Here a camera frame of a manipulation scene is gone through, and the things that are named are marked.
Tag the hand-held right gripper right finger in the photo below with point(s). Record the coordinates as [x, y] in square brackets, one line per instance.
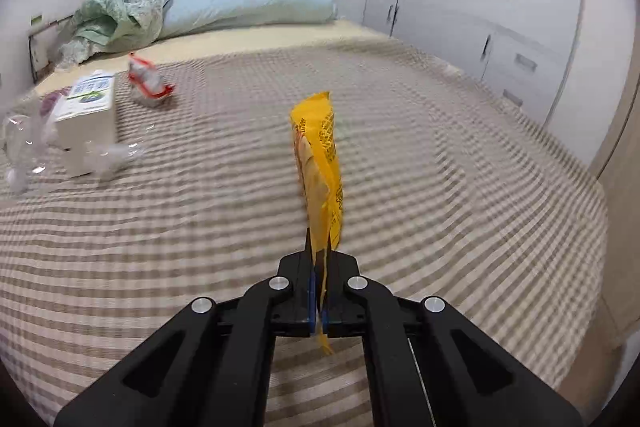
[325, 326]

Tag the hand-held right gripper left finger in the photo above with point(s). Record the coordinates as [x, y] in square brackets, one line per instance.
[312, 302]

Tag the yellow snack wrapper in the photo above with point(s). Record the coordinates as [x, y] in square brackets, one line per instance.
[320, 157]

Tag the white milk carton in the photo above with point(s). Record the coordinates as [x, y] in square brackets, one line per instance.
[85, 127]

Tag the pale yellow bed sheet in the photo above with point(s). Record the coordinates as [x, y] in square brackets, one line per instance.
[225, 47]

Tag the red and white snack packet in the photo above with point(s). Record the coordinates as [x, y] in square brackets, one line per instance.
[145, 82]

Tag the light blue pillow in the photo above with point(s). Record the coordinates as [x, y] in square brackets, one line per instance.
[250, 4]

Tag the light wooden door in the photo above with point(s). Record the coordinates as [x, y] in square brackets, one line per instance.
[625, 207]

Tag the purple sweet potato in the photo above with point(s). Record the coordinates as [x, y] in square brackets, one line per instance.
[50, 102]

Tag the clear plastic packaging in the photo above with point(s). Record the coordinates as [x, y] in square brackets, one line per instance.
[20, 142]

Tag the green floral quilt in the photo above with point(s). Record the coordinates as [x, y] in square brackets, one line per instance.
[115, 17]

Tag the small green box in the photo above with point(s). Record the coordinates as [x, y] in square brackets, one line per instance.
[36, 19]

